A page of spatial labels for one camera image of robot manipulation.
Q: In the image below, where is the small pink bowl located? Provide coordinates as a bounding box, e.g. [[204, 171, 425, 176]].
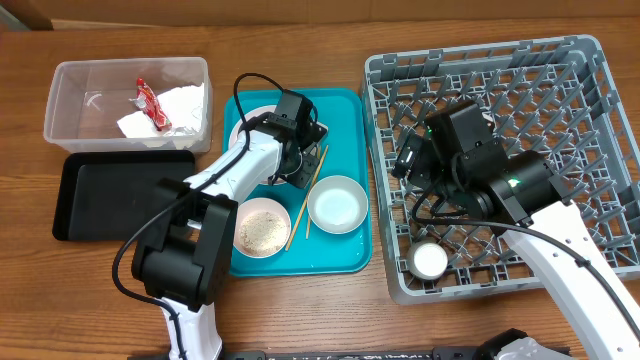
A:
[[233, 198, 292, 259]]

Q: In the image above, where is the white cup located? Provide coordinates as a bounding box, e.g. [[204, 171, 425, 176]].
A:
[[406, 241, 448, 280]]

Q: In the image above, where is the white napkin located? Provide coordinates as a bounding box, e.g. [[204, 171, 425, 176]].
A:
[[117, 85, 205, 138]]

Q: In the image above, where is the red snack wrapper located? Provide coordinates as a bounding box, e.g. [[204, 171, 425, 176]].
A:
[[132, 77, 172, 132]]

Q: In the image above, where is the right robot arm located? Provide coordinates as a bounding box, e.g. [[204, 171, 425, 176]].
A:
[[391, 100, 639, 359]]

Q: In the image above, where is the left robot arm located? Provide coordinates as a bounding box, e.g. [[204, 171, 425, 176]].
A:
[[130, 90, 328, 359]]

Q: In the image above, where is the grey dishwasher rack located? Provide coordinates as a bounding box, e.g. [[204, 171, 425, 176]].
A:
[[361, 35, 639, 305]]

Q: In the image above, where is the grey bowl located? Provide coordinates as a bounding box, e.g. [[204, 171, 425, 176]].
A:
[[307, 175, 369, 235]]

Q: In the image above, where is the large white plate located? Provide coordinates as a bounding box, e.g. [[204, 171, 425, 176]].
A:
[[228, 104, 285, 186]]

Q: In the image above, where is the clear plastic bin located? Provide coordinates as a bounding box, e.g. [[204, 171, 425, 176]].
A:
[[43, 57, 213, 153]]

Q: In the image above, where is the black tray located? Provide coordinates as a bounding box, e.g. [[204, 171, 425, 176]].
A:
[[52, 150, 196, 241]]

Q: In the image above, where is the cardboard backdrop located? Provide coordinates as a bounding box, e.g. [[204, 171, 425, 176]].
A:
[[1, 0, 639, 30]]

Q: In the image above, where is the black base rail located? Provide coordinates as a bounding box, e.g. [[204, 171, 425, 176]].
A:
[[127, 327, 571, 360]]

